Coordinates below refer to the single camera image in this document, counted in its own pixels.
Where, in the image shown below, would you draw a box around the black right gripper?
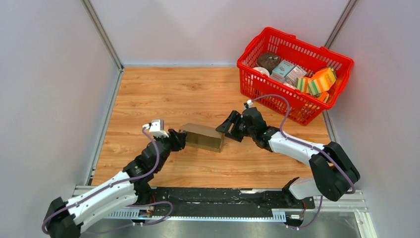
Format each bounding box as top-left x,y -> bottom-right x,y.
215,111 -> 255,143

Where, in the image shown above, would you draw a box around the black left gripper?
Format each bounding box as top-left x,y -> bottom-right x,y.
153,129 -> 188,173

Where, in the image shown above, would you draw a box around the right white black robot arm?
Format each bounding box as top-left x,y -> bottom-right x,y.
215,107 -> 361,208

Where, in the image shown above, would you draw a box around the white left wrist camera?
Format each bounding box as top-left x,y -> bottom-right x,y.
143,119 -> 169,138

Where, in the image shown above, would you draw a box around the right aluminium corner post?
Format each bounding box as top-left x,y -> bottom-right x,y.
324,0 -> 358,49

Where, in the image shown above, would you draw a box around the brown round packaged item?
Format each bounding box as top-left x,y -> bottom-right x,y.
257,52 -> 280,74

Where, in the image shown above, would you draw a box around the brown cardboard paper box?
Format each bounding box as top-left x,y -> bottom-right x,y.
180,123 -> 224,153

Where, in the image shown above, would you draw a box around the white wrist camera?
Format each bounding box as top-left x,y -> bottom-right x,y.
244,99 -> 253,110
143,119 -> 169,138

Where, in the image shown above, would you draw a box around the green orange striped pack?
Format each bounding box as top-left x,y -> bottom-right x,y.
294,77 -> 311,94

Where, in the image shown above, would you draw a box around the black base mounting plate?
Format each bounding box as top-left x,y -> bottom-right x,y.
135,187 -> 315,218

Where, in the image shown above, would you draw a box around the grey white small box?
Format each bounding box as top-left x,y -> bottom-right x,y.
285,65 -> 307,85

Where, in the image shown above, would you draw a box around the orange green striped box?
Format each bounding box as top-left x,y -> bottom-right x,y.
308,67 -> 337,96

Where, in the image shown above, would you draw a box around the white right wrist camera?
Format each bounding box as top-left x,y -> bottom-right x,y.
244,99 -> 253,110

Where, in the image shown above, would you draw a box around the white round container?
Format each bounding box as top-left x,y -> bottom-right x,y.
253,66 -> 270,76

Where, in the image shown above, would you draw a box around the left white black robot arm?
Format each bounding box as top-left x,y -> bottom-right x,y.
41,123 -> 187,238

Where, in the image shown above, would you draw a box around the red plastic basket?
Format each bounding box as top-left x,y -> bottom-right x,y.
237,27 -> 354,125

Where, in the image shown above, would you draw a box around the aluminium frame corner post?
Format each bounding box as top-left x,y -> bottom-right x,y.
81,0 -> 124,71

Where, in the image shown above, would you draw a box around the teal small box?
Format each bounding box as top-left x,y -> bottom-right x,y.
272,59 -> 295,77

